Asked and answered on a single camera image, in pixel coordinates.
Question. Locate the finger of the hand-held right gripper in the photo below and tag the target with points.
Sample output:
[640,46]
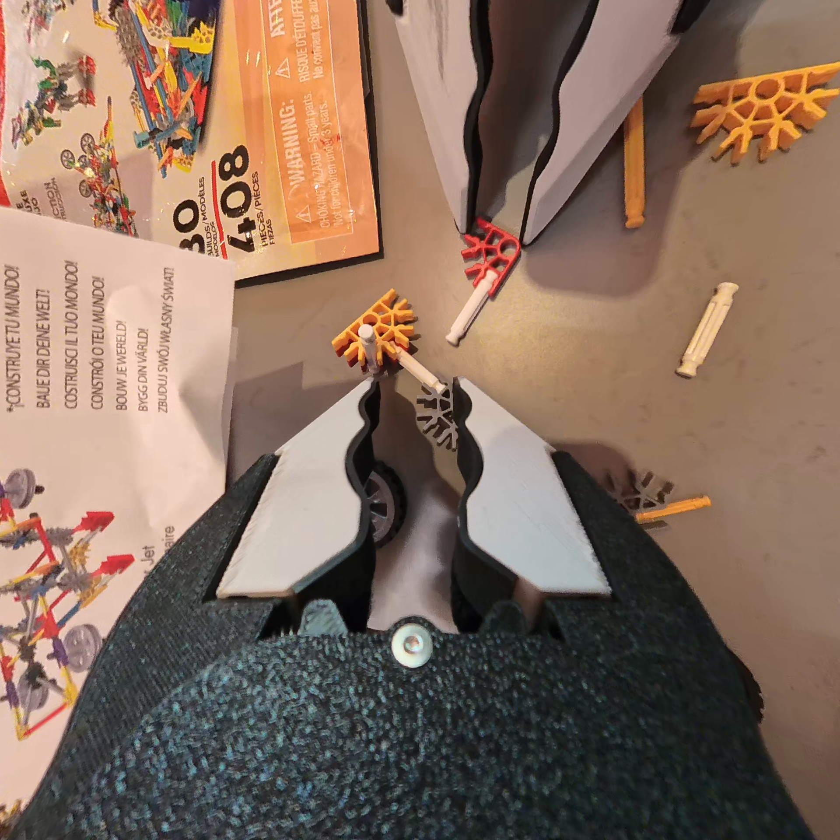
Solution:
[610,79]
[439,79]

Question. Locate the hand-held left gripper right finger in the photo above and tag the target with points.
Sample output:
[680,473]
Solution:
[531,518]

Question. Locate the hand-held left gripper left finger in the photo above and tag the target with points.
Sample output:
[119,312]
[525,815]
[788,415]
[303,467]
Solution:
[295,518]

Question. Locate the grey snowflake connector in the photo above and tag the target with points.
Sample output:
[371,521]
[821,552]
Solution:
[443,426]

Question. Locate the red corner connector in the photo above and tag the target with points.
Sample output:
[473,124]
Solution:
[505,266]

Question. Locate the red and yellow connector cluster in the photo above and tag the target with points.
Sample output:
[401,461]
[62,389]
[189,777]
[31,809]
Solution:
[394,312]

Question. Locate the long yellow toy rod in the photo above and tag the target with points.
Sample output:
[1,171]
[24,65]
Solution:
[633,164]

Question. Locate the yellow half-round connector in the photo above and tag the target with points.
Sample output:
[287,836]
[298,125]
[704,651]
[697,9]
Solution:
[715,98]

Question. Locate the grey toy wheel with tyre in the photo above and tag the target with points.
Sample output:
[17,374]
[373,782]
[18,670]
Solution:
[387,512]

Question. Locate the grey connector with yellow rod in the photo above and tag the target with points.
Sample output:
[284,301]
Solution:
[640,489]

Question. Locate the short yellow toy rod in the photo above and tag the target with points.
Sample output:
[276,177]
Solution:
[676,508]

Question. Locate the instruction sheet with model pictures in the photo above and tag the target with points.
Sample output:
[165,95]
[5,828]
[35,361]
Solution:
[98,394]

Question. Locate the colourful construction toy bag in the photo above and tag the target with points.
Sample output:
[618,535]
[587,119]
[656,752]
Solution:
[197,164]

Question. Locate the short white toy rod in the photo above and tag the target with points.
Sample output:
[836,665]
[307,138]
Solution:
[709,328]

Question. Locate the black rubber tyre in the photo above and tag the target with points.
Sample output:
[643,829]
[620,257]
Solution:
[751,689]

